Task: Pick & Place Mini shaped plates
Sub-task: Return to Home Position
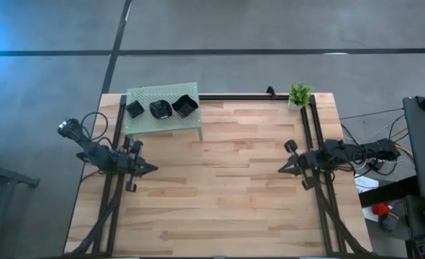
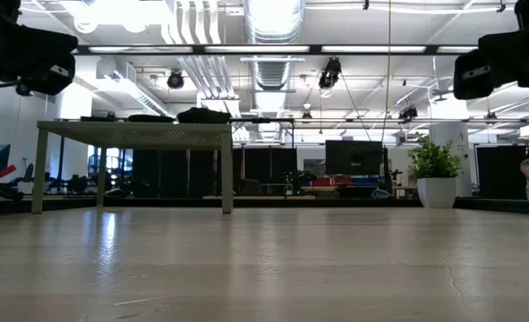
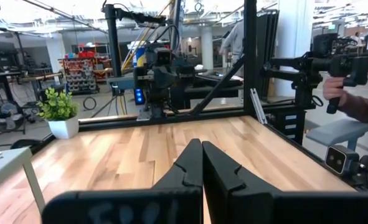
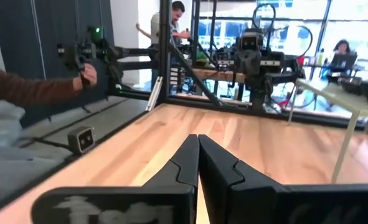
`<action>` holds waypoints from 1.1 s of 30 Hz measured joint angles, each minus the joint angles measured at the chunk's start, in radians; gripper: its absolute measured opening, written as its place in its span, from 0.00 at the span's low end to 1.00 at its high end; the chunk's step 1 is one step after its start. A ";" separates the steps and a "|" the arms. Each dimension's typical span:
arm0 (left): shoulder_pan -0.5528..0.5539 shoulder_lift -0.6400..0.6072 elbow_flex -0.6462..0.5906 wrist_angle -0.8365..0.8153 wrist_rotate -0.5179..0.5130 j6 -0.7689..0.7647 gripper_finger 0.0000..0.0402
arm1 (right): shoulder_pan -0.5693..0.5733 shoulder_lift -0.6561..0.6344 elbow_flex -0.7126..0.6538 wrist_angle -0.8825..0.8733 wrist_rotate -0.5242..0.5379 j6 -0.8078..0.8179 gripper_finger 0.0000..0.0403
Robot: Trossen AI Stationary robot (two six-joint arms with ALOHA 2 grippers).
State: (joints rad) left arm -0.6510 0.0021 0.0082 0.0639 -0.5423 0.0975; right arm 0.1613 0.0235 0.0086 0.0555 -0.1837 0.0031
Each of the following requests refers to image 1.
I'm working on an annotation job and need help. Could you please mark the black flared square plate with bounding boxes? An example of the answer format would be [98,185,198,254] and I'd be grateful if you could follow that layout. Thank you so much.
[171,94,200,119]

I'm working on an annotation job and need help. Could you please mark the yellow cable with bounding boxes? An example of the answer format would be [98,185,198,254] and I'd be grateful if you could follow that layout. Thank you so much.
[391,127,414,161]

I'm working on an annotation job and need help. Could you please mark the small grey power box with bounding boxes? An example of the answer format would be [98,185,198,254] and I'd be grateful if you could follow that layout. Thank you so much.
[368,158,386,172]

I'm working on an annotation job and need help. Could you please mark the thin grey cable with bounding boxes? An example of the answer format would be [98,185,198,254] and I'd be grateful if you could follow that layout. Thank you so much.
[339,106,404,122]

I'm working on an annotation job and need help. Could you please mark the green plant in white pot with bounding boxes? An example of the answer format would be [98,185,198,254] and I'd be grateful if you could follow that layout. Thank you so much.
[287,83,314,111]

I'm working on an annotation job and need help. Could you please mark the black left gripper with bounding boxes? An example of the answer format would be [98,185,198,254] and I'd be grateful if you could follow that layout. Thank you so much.
[116,141,159,193]

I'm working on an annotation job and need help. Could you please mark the green perforated metal shelf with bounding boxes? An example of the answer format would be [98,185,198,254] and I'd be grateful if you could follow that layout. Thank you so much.
[124,81,204,142]

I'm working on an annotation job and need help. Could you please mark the black metal stand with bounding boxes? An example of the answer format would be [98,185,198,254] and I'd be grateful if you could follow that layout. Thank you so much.
[0,142,41,259]

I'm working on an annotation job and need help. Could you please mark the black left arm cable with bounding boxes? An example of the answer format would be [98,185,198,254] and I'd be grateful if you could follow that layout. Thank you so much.
[80,112,109,142]

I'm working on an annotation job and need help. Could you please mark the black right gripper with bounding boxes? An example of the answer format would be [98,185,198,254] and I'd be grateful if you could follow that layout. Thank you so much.
[278,139,323,191]

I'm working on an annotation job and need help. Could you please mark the black side table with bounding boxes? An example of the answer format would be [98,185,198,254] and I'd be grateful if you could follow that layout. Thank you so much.
[404,194,425,240]

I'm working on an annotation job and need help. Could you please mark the small square black plate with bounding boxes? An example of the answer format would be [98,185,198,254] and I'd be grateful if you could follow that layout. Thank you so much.
[125,100,146,119]

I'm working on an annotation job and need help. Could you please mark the white paper sheet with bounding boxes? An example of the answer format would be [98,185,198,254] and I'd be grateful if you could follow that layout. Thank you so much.
[354,173,380,194]

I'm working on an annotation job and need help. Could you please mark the dark grey desk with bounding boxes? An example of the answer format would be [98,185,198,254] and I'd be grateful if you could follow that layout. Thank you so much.
[402,95,425,201]

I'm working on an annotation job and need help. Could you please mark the dark grey lump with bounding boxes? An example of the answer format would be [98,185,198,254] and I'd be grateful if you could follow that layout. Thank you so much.
[379,214,400,233]

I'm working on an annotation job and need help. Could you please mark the black rounded plate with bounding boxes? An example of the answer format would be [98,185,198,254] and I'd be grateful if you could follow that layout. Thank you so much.
[149,99,173,120]

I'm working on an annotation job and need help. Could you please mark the black floor tape strip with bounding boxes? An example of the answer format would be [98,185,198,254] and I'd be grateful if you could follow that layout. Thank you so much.
[100,0,133,95]
[0,48,425,57]

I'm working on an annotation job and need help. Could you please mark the red rounded object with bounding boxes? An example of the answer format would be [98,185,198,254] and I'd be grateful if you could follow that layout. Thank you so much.
[371,203,393,217]

